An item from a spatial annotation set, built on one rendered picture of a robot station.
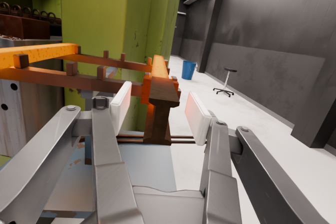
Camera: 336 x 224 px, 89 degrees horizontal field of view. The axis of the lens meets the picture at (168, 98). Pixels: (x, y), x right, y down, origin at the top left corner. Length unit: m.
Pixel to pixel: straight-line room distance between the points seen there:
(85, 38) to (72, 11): 0.11
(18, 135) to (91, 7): 0.55
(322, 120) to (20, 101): 2.78
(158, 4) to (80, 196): 1.02
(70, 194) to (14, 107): 0.44
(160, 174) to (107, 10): 0.60
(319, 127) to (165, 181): 2.47
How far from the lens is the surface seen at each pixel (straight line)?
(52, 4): 1.30
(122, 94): 0.16
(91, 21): 0.78
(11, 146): 0.89
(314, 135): 2.82
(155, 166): 0.50
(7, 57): 0.35
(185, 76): 4.75
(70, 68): 0.31
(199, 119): 0.16
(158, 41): 1.14
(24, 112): 0.78
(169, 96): 0.15
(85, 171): 0.49
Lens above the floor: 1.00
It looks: 19 degrees down
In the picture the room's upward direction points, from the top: 10 degrees clockwise
